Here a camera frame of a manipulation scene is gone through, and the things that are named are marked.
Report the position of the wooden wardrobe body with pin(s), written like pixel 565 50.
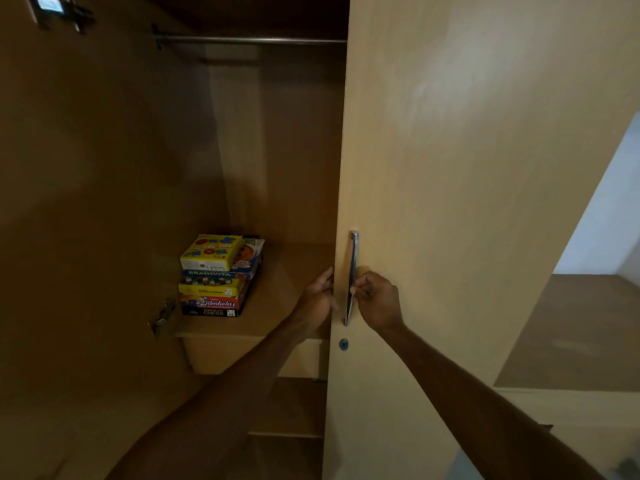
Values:
pixel 280 144

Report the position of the red game box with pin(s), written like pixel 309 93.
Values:
pixel 215 303

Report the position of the wooden wardrobe door with hinges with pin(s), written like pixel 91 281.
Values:
pixel 85 204

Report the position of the light wooden wardrobe door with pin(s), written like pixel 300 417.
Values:
pixel 460 184

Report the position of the person's left fingers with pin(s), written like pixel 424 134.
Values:
pixel 327 287

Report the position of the metal hanging rod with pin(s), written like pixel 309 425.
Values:
pixel 250 40

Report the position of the small yellow game box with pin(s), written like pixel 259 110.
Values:
pixel 212 252

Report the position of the person's left hand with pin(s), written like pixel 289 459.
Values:
pixel 312 304

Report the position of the metal door hinge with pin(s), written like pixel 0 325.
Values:
pixel 162 318
pixel 60 9

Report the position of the brown wooden side cabinet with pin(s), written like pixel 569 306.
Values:
pixel 575 339

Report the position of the person's right hand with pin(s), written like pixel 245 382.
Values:
pixel 380 304

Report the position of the wooden wardrobe shelf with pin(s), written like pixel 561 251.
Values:
pixel 280 294

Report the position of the person's left forearm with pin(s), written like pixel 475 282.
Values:
pixel 225 399

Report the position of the flat yellow game box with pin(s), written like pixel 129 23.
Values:
pixel 212 288

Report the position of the person's right fingers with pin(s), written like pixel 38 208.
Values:
pixel 362 287

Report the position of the person's right forearm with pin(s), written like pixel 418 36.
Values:
pixel 475 409

